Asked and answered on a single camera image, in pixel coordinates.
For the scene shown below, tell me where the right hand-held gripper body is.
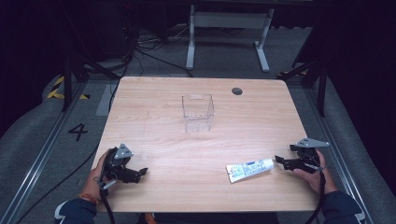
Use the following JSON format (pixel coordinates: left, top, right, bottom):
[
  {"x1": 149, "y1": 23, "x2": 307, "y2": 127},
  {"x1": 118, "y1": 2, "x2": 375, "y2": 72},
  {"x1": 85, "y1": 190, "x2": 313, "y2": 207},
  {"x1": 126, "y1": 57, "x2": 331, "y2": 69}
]
[{"x1": 289, "y1": 137, "x2": 331, "y2": 174}]

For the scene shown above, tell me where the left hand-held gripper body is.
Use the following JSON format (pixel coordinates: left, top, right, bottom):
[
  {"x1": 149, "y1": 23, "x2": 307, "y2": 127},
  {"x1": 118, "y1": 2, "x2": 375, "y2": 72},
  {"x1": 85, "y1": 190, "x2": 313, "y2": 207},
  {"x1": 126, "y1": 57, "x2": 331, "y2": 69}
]
[{"x1": 101, "y1": 143, "x2": 135, "y2": 185}]

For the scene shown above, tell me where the white toothpaste tube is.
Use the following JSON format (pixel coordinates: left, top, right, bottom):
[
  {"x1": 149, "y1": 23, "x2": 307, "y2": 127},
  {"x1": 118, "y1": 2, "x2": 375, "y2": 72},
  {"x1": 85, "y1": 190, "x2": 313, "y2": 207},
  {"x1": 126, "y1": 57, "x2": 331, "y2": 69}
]
[{"x1": 225, "y1": 158, "x2": 276, "y2": 184}]

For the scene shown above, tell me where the clear plastic container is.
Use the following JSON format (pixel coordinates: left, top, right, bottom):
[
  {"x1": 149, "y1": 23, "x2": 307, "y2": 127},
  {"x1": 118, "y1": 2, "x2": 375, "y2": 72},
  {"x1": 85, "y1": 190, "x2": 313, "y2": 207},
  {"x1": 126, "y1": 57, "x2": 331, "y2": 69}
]
[{"x1": 181, "y1": 93, "x2": 216, "y2": 133}]

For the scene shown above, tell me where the person's right hand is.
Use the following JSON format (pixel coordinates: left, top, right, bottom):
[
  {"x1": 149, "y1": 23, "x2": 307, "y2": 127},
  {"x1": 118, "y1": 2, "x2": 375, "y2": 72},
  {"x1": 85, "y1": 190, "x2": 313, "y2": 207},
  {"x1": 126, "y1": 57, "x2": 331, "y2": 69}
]
[{"x1": 292, "y1": 149, "x2": 339, "y2": 195}]

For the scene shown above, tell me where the person's left hand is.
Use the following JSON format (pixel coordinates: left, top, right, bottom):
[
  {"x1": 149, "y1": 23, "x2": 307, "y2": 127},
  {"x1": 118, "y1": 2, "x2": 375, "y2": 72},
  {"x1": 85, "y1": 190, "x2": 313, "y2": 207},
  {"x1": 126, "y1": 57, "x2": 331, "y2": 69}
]
[{"x1": 81, "y1": 148, "x2": 117, "y2": 202}]

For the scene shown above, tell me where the orange wrist band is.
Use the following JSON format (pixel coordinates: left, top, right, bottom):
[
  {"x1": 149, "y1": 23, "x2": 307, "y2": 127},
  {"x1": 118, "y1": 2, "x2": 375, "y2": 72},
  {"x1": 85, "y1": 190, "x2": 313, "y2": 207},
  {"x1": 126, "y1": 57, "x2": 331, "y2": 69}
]
[{"x1": 77, "y1": 193, "x2": 99, "y2": 205}]

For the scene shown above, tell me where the black tripod stand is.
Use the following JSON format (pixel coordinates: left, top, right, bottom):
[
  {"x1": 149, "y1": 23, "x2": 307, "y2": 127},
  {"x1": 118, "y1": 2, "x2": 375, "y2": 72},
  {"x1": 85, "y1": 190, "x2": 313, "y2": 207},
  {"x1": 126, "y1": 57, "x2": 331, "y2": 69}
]
[
  {"x1": 61, "y1": 52, "x2": 121, "y2": 113},
  {"x1": 277, "y1": 55, "x2": 329, "y2": 119}
]

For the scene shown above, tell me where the yellow black floor tape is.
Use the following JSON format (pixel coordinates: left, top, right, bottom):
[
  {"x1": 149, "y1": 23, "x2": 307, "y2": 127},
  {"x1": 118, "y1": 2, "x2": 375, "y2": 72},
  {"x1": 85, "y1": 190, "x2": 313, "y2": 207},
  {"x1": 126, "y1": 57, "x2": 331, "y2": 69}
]
[{"x1": 46, "y1": 76, "x2": 92, "y2": 101}]

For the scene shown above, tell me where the metal floor rail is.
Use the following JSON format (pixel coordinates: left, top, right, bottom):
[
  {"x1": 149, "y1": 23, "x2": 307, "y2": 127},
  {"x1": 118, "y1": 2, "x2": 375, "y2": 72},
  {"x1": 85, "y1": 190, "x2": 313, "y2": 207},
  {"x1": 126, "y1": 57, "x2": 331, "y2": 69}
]
[
  {"x1": 303, "y1": 87, "x2": 375, "y2": 224},
  {"x1": 0, "y1": 81, "x2": 90, "y2": 224}
]

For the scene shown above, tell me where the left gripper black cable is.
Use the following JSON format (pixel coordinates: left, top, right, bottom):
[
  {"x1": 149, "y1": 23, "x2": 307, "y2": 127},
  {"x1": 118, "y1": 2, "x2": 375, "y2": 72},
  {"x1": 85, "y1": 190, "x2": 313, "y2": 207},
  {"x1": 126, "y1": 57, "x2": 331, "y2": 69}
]
[{"x1": 92, "y1": 176, "x2": 117, "y2": 224}]

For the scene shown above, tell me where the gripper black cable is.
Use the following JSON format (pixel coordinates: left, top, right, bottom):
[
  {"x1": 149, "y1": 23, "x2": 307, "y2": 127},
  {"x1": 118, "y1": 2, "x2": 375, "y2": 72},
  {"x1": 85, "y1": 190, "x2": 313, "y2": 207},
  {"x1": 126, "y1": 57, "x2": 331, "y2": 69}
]
[
  {"x1": 304, "y1": 166, "x2": 328, "y2": 224},
  {"x1": 92, "y1": 176, "x2": 117, "y2": 224}
]

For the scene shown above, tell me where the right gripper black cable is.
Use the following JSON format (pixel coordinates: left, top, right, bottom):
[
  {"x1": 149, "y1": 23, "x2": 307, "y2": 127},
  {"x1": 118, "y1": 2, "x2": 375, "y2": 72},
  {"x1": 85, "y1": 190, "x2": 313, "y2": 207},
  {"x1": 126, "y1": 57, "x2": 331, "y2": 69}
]
[{"x1": 304, "y1": 166, "x2": 328, "y2": 224}]

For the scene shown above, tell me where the black floor cable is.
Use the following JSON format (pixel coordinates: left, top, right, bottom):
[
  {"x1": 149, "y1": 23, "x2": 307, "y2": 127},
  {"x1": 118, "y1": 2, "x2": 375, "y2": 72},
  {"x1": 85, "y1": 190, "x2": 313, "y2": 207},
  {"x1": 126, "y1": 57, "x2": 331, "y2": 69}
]
[{"x1": 15, "y1": 143, "x2": 100, "y2": 224}]

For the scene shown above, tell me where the bundle of black floor cables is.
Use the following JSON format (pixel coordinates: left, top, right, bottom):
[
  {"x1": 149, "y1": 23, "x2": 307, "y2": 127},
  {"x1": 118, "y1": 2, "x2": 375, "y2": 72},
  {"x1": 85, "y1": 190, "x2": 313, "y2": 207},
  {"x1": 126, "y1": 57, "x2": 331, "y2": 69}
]
[{"x1": 106, "y1": 3, "x2": 194, "y2": 111}]

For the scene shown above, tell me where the grey metal table frame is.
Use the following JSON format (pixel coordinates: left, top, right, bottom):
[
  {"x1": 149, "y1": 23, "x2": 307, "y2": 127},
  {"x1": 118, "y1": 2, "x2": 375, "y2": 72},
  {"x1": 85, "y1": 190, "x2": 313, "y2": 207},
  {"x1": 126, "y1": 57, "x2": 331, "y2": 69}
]
[{"x1": 185, "y1": 4, "x2": 276, "y2": 74}]

